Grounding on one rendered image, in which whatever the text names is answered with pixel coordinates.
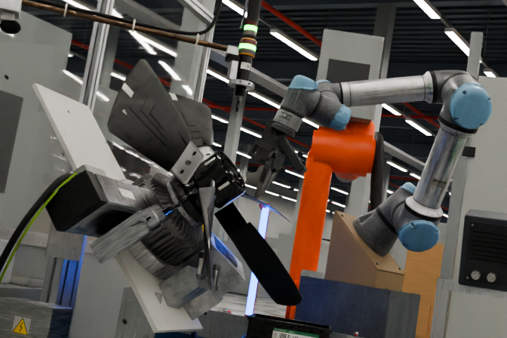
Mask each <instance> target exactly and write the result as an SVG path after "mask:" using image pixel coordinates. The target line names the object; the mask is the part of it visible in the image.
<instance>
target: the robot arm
mask: <svg viewBox="0 0 507 338"><path fill-rule="evenodd" d="M424 100H425V101H427V102H428V103H441V104H443V106H442V109H441V112H440V114H439V116H438V121H439V123H440V125H441V126H440V129H439V131H438V134H437V137H436V139H435V142H434V144H433V147H432V150H431V152H430V154H429V157H428V159H427V162H426V165H425V167H424V169H423V172H422V175H421V177H420V179H419V182H418V184H417V187H415V185H413V184H412V183H405V184H404V185H403V186H400V187H399V188H398V190H397V191H395V192H394V193H393V194H392V195H390V196H389V197H388V198H387V199H386V200H385V201H384V202H383V203H382V204H381V205H379V206H378V207H377V208H376V209H375V210H372V211H370V212H368V213H366V214H363V215H361V216H359V217H357V218H356V219H354V220H353V221H352V224H353V226H354V228H355V231H356V232H357V233H358V235H359V236H360V237H361V239H362V240H363V241H364V243H365V244H366V245H367V246H368V247H369V248H370V249H371V250H372V251H373V252H374V253H376V254H377V255H379V256H381V257H384V256H385V255H386V254H387V253H388V252H389V251H390V250H391V249H392V246H393V245H394V243H395V242H396V240H397V239H399V241H400V242H401V243H402V245H403V246H404V247H405V248H407V249H408V250H411V251H413V252H423V251H426V250H429V249H431V248H432V247H434V246H435V245H436V244H437V242H438V239H439V229H438V224H439V222H440V220H441V217H442V214H443V211H442V209H441V203H442V201H443V199H444V196H445V193H446V191H447V188H448V186H449V184H450V181H451V179H452V177H453V174H454V171H455V170H456V166H457V165H458V162H459V159H460V157H461V154H462V152H463V150H464V148H465V145H466V142H467V140H468V138H469V136H471V135H473V134H476V133H477V131H478V128H479V127H480V126H482V125H483V124H485V123H486V122H487V120H488V119H489V117H490V115H491V112H492V102H491V99H490V96H489V94H488V92H487V91H486V90H485V89H484V88H483V87H482V86H481V85H480V84H479V83H478V81H477V80H476V78H475V77H474V76H473V75H471V74H470V73H468V72H464V71H461V70H438V71H429V72H426V73H425V75H418V76H409V77H400V78H383V79H374V80H365V81H348V82H340V83H331V82H330V81H328V80H319V81H317V82H315V81H313V80H311V79H310V78H307V77H305V76H303V75H296V76H295V77H294V78H293V80H292V82H291V83H290V86H289V87H288V90H287V93H286V94H285V96H284V99H283V100H282V102H281V105H280V107H279V109H278V111H277V113H276V115H275V117H274V119H273V121H274V123H270V122H268V121H266V123H265V126H266V128H265V130H264V132H263V135H262V136H261V137H260V138H259V137H258V138H259V139H258V138H257V139H255V141H254V142H253V145H252V147H251V149H250V151H249V153H248V156H249V157H250V158H252V159H253V160H255V161H258V162H259V163H261V164H264V166H263V165H261V166H259V168H258V169H257V172H253V173H248V174H247V180H248V181H249V182H250V183H252V184H253V185H254V186H255V187H256V188H257V189H256V191H255V196H254V197H255V198H259V197H260V196H262V195H263V194H264V193H265V192H266V190H267V189H268V188H269V187H270V186H271V185H272V183H273V181H274V180H275V178H276V177H277V175H278V172H279V171H280V168H281V166H282V165H283V163H284V160H285V155H286V156H287V158H288V159H289V161H290V163H291V164H292V167H293V170H294V171H296V172H297V173H299V174H304V173H305V172H306V171H307V168H306V164H305V162H304V161H303V160H301V159H300V157H299V156H298V154H297V153H296V152H295V150H294V149H293V147H292V145H291V144H290V143H289V141H288V140H287V138H286V137H287V136H290V137H294V136H295V133H294V132H297V131H298V129H299V127H300V125H301V123H302V121H303V119H304V117H305V115H307V116H308V117H310V118H313V119H314V120H316V121H318V122H320V123H322V124H324V125H326V126H328V127H329V128H333V129H334V130H336V131H341V130H342V129H344V127H345V126H346V125H347V124H348V122H349V119H350V118H351V114H352V111H351V109H350V108H349V107H353V106H369V105H379V104H388V103H405V102H414V101H424Z"/></svg>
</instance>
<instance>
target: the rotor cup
mask: <svg viewBox="0 0 507 338"><path fill-rule="evenodd" d="M214 157H215V159H214V160H213V161H211V162H210V163H208V164H206V165H205V163H206V162H208V161H210V160H211V159H212V158H214ZM229 168H230V169H231V170H232V171H233V174H234V176H232V175H231V174H230V172H229ZM211 179H213V180H214V182H215V185H214V186H215V190H216V192H215V194H214V195H216V196H217V197H216V199H215V200H214V207H216V208H222V207H224V206H225V205H227V204H228V203H229V202H231V201H233V200H234V199H236V198H237V197H238V196H240V195H242V194H243V193H244V192H245V191H246V185H245V183H244V180H243V178H242V176H241V174H240V173H239V171H238V169H237V167H236V166H235V165H234V164H233V163H232V161H231V160H230V159H229V157H228V156H227V155H225V154H224V153H223V152H220V151H219V152H215V153H214V154H213V155H211V156H210V157H208V158H207V159H205V160H204V161H203V162H201V163H200V165H199V166H198V168H197V169H196V171H195V173H194V174H193V175H192V177H191V178H190V180H189V182H188V183H186V185H183V184H182V183H181V182H180V181H179V180H178V179H177V178H176V177H175V176H174V175H173V185H174V188H175V190H176V192H177V194H178V196H179V198H180V200H181V202H182V203H183V205H184V206H185V208H186V209H187V210H188V212H190V214H191V215H192V216H193V217H194V218H195V219H196V220H197V221H199V222H200V223H201V222H202V209H201V202H200V197H199V191H198V188H204V187H210V182H211ZM228 181H229V185H227V186H225V187H224V188H222V189H221V190H219V189H218V188H219V187H220V186H222V185H223V184H224V183H226V182H228Z"/></svg>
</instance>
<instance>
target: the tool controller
mask: <svg viewBox="0 0 507 338"><path fill-rule="evenodd" d="M458 283H459V284H461V285H467V286H472V287H481V288H486V289H491V290H500V291H505V292H507V214H504V213H498V212H492V211H485V210H474V209H470V210H469V211H468V212H467V214H466V215H465V218H464V226H463V234H462V248H461V257H460V265H459V279H458Z"/></svg>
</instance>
